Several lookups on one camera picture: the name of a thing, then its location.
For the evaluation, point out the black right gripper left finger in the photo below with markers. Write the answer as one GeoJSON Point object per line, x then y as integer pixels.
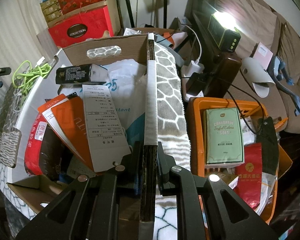
{"type": "Point", "coordinates": [89, 208]}

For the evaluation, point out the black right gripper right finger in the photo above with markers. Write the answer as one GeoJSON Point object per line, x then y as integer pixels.
{"type": "Point", "coordinates": [207, 208]}

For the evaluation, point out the black small carton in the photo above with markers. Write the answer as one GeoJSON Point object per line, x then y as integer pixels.
{"type": "Point", "coordinates": [85, 74]}

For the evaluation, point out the white cardboard storage box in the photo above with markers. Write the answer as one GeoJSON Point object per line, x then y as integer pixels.
{"type": "Point", "coordinates": [141, 48]}

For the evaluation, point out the red paper packet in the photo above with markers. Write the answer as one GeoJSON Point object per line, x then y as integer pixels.
{"type": "Point", "coordinates": [250, 175]}

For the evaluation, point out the white clothing tag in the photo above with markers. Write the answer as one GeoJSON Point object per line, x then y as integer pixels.
{"type": "Point", "coordinates": [106, 138]}

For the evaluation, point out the green tissue pack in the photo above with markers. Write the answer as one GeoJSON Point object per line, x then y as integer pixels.
{"type": "Point", "coordinates": [223, 138]}

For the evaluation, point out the red snack bag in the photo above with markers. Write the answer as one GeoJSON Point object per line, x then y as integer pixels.
{"type": "Point", "coordinates": [35, 153]}

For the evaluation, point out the orange plastic basket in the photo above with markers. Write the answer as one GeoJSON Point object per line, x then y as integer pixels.
{"type": "Point", "coordinates": [195, 132]}

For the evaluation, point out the stacked gold small boxes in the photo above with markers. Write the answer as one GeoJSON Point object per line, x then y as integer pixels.
{"type": "Point", "coordinates": [51, 10]}

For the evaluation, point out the grey white patterned blanket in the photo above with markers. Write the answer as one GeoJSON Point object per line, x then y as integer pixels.
{"type": "Point", "coordinates": [172, 134]}

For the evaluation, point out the red Collection gift box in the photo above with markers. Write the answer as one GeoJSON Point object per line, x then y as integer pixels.
{"type": "Point", "coordinates": [80, 27]}

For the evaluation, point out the white blue plastic bag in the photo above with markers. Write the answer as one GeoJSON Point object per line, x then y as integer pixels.
{"type": "Point", "coordinates": [127, 83]}

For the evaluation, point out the black power adapter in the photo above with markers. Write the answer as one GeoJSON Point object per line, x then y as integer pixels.
{"type": "Point", "coordinates": [195, 84]}

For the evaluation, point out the white slipper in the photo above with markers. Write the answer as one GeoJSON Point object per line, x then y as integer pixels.
{"type": "Point", "coordinates": [257, 77]}

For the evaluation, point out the blue phone holder clamp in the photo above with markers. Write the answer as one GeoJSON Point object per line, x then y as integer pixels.
{"type": "Point", "coordinates": [278, 73]}

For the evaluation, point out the pink card box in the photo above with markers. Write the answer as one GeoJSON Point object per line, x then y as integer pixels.
{"type": "Point", "coordinates": [263, 55]}

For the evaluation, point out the brown sofa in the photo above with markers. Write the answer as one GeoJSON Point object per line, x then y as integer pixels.
{"type": "Point", "coordinates": [256, 23]}

